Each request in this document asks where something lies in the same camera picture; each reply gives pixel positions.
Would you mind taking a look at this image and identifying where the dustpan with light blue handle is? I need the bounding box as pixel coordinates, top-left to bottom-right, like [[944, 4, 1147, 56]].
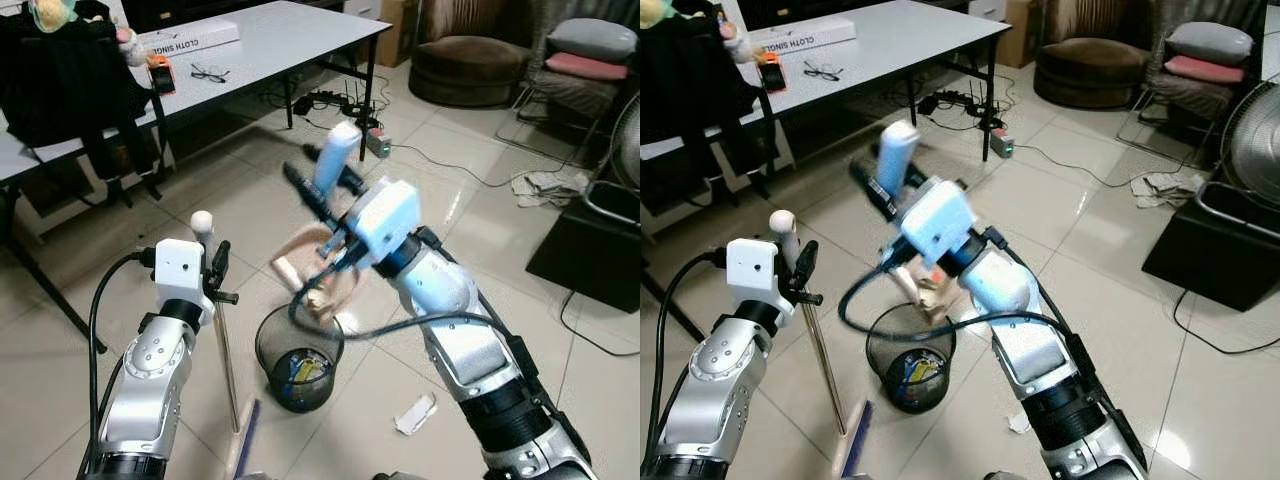
[[874, 118, 963, 329], [272, 119, 363, 327]]

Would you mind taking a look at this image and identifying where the broom with wooden stick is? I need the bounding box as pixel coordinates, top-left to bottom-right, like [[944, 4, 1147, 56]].
[[768, 208, 877, 480], [190, 208, 266, 480]]

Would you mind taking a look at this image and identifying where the round metal floor fan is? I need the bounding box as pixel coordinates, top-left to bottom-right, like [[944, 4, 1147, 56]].
[[1196, 78, 1280, 226], [582, 90, 641, 226]]

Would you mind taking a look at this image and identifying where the yellow and blue trash packet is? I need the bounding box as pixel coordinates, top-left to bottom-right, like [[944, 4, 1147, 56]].
[[895, 348, 947, 391], [284, 348, 333, 389]]

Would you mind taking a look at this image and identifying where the white table with black legs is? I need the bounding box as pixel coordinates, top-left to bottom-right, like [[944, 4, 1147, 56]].
[[640, 0, 1013, 341], [0, 0, 393, 353]]

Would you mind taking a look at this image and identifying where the orange and black handheld device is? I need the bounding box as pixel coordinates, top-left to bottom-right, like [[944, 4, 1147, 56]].
[[756, 54, 787, 94], [147, 56, 179, 97]]

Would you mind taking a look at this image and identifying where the brown cardboard box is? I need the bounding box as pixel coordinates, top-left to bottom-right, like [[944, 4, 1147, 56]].
[[999, 0, 1047, 70], [374, 0, 422, 68]]

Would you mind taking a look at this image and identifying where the brown round ottoman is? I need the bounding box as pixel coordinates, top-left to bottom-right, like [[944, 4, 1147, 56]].
[[409, 35, 532, 109], [1032, 36, 1152, 110]]

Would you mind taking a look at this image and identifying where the long white printed box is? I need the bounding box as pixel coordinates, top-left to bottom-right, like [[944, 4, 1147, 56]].
[[747, 14, 859, 57], [134, 17, 242, 58]]

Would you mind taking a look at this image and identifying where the grey rag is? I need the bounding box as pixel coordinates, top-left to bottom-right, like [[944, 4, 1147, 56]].
[[1142, 171, 1207, 209], [511, 169, 592, 209]]

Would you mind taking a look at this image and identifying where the black box stool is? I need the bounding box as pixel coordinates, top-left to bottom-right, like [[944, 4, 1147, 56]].
[[1141, 184, 1280, 313], [526, 184, 641, 314]]

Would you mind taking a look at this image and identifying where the black backpack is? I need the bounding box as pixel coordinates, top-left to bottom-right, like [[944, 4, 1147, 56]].
[[0, 4, 169, 207], [640, 8, 793, 207]]

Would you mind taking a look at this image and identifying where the pink cushion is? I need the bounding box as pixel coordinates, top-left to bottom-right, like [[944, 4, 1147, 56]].
[[544, 51, 630, 82], [1162, 54, 1247, 85]]

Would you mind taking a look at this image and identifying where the grey cushion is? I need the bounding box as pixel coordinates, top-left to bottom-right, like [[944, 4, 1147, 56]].
[[1164, 21, 1257, 67], [545, 17, 639, 64]]

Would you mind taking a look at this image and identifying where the plush doll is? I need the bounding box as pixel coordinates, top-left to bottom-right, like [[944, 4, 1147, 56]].
[[640, 0, 766, 67], [28, 0, 153, 68]]

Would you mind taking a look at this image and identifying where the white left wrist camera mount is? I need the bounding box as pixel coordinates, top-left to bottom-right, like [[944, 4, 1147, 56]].
[[725, 238, 782, 307], [153, 239, 207, 307]]

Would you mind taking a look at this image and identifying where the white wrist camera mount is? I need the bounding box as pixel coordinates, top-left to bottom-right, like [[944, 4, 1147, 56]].
[[898, 178, 978, 269], [343, 178, 422, 269], [725, 238, 782, 307], [153, 239, 207, 307]]

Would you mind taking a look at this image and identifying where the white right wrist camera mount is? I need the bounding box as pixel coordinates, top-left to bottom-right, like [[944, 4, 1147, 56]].
[[343, 178, 422, 269], [898, 178, 978, 269]]

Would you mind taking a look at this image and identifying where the black wire mesh trash bin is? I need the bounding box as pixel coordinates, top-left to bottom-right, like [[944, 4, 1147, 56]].
[[864, 302, 959, 415], [254, 303, 347, 414]]

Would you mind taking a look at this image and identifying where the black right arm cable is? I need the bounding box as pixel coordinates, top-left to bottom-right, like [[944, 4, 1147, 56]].
[[837, 226, 1096, 386], [289, 226, 536, 396]]

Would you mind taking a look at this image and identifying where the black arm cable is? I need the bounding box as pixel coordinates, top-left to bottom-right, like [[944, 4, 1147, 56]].
[[86, 248, 157, 480], [837, 226, 1096, 386], [289, 226, 536, 396], [650, 248, 729, 471]]

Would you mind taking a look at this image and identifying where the thin power strip cable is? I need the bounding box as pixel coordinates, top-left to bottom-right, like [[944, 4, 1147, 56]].
[[389, 143, 523, 191], [1012, 143, 1151, 191]]

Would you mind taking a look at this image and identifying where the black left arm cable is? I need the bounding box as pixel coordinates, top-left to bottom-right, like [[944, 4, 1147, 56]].
[[86, 248, 157, 480], [650, 248, 729, 471]]

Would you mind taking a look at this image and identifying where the thin black floor cable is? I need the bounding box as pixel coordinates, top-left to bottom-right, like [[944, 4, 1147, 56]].
[[1172, 288, 1280, 357], [558, 288, 641, 358]]

